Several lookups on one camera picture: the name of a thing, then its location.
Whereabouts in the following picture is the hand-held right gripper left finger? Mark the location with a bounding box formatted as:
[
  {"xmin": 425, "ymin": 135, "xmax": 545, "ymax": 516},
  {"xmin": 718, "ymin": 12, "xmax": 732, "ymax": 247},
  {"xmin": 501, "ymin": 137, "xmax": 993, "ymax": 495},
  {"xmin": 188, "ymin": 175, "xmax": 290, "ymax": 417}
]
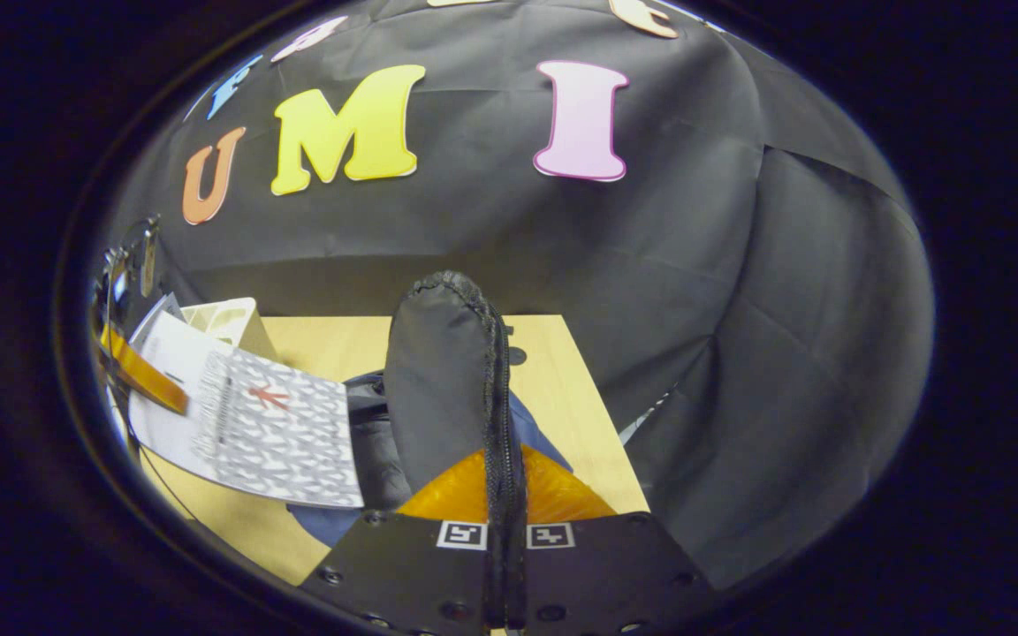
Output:
[{"xmin": 299, "ymin": 446, "xmax": 494, "ymax": 636}]

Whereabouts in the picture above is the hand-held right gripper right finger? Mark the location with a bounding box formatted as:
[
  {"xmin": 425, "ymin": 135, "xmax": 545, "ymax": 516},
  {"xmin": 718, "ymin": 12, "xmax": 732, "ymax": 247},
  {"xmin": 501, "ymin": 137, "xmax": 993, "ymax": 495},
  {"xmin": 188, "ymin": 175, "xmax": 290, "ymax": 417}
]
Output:
[{"xmin": 509, "ymin": 442, "xmax": 713, "ymax": 636}]

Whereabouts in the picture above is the white plastic bookshelf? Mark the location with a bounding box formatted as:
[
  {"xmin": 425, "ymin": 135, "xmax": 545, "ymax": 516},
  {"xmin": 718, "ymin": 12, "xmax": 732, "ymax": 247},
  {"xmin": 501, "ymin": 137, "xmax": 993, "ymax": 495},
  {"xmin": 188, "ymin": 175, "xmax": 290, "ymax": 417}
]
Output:
[{"xmin": 180, "ymin": 298, "xmax": 280, "ymax": 363}]

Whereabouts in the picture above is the grey patterned cover book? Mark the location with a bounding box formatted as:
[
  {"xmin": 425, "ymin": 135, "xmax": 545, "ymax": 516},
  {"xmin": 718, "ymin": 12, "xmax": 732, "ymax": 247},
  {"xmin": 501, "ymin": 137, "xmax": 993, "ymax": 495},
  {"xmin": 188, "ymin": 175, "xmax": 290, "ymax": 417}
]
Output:
[{"xmin": 127, "ymin": 294, "xmax": 365, "ymax": 510}]

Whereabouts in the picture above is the blue schoolbag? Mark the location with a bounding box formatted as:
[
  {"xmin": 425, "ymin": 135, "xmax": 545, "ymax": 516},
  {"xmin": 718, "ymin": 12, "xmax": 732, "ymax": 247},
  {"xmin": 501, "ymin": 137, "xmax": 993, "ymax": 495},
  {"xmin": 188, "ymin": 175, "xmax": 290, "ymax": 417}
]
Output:
[{"xmin": 286, "ymin": 269, "xmax": 576, "ymax": 632}]

